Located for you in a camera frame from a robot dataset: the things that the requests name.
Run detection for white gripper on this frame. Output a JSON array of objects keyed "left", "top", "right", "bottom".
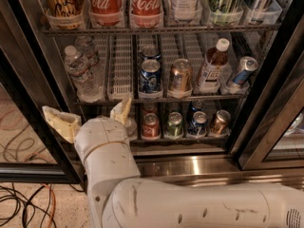
[{"left": 42, "top": 95, "right": 132, "bottom": 162}]

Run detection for clear water bottle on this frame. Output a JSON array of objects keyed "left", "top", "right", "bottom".
[
  {"left": 75, "top": 36, "right": 99, "bottom": 67},
  {"left": 65, "top": 46, "right": 102, "bottom": 103}
]

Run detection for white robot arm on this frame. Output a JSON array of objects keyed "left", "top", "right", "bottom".
[{"left": 43, "top": 97, "right": 304, "bottom": 228}]

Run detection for empty white shelf tray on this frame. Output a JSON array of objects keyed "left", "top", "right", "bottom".
[{"left": 107, "top": 35, "right": 133, "bottom": 101}]

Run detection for left glass fridge door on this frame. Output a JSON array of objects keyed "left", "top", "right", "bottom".
[{"left": 0, "top": 0, "right": 84, "bottom": 183}]

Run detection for glass fridge door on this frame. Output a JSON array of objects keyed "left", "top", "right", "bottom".
[
  {"left": 0, "top": 0, "right": 84, "bottom": 183},
  {"left": 238, "top": 17, "right": 304, "bottom": 170}
]

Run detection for green can bottom shelf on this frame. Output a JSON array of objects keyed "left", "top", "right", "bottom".
[{"left": 166, "top": 112, "right": 183, "bottom": 137}]

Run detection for copper can middle shelf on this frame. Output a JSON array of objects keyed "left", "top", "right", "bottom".
[{"left": 169, "top": 58, "right": 192, "bottom": 92}]

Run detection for copper can shelf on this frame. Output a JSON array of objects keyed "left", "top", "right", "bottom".
[
  {"left": 210, "top": 110, "right": 231, "bottom": 135},
  {"left": 169, "top": 58, "right": 192, "bottom": 92}
]

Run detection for blue can bottom shelf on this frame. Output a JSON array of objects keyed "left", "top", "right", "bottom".
[{"left": 187, "top": 111, "right": 207, "bottom": 137}]

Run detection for gold can top shelf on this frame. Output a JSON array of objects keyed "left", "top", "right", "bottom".
[{"left": 41, "top": 0, "right": 86, "bottom": 18}]

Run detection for copper can bottom shelf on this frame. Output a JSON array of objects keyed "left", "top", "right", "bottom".
[{"left": 210, "top": 110, "right": 231, "bottom": 135}]

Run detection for stainless fridge base grille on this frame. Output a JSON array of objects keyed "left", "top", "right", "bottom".
[{"left": 136, "top": 156, "right": 304, "bottom": 189}]

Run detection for brown tea bottle white cap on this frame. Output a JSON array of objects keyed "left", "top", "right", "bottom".
[{"left": 196, "top": 38, "right": 230, "bottom": 90}]

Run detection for white label bottle top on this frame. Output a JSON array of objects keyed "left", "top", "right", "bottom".
[{"left": 171, "top": 0, "right": 198, "bottom": 21}]

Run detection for right glass fridge door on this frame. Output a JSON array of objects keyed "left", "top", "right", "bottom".
[{"left": 238, "top": 17, "right": 304, "bottom": 170}]

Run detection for rear red can bottom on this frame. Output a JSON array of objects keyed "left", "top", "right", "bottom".
[{"left": 142, "top": 102, "right": 158, "bottom": 115}]

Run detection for red Coca-Cola can bottom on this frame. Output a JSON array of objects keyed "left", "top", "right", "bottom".
[{"left": 142, "top": 113, "right": 160, "bottom": 138}]

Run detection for front blue Pepsi can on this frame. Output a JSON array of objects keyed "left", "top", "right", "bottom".
[{"left": 140, "top": 59, "right": 162, "bottom": 93}]

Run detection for blue pepsi can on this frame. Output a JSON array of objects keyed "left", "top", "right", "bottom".
[
  {"left": 140, "top": 46, "right": 161, "bottom": 61},
  {"left": 140, "top": 59, "right": 162, "bottom": 93}
]

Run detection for rear blue Pepsi can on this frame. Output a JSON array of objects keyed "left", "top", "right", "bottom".
[{"left": 140, "top": 46, "right": 161, "bottom": 61}]

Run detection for rear blue can bottom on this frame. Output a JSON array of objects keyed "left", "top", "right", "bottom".
[{"left": 187, "top": 100, "right": 205, "bottom": 118}]

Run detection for left Coca-Cola can top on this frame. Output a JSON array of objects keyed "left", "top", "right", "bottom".
[{"left": 90, "top": 0, "right": 123, "bottom": 26}]

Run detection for right Coca-Cola can top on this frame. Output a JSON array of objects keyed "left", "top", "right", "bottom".
[{"left": 130, "top": 0, "right": 162, "bottom": 17}]

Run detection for tilted blue silver can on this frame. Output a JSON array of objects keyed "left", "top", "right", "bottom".
[{"left": 227, "top": 56, "right": 257, "bottom": 88}]

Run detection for orange cable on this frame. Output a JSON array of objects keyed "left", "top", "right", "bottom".
[{"left": 41, "top": 182, "right": 58, "bottom": 228}]

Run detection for black cables on floor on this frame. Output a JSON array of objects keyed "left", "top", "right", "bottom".
[{"left": 0, "top": 182, "right": 58, "bottom": 228}]

